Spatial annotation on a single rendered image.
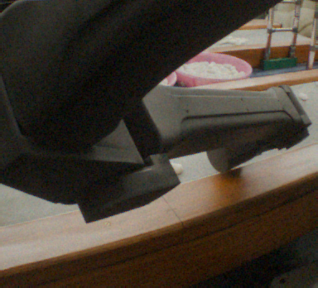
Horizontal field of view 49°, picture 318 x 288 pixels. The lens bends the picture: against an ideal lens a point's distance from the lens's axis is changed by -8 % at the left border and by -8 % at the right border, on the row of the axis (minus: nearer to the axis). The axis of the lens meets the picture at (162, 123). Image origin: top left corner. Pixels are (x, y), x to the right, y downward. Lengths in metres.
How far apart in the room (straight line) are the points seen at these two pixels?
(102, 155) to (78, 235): 0.39
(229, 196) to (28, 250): 0.34
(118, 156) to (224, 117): 0.15
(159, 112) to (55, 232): 0.36
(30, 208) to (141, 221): 0.20
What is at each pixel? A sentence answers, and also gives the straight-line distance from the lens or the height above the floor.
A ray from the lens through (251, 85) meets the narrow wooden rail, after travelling 1.10.
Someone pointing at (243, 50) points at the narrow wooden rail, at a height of 0.76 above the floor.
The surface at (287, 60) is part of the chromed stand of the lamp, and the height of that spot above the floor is 0.71.
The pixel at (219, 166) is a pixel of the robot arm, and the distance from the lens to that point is 0.57.
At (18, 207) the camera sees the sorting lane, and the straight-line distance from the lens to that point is 0.67.
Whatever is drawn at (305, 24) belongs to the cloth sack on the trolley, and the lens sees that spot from 3.79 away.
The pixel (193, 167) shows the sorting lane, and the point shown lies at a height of 0.74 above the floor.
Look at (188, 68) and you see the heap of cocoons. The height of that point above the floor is 0.74.
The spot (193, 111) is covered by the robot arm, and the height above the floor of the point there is 1.03.
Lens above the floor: 1.16
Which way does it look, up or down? 28 degrees down
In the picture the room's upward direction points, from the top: 2 degrees clockwise
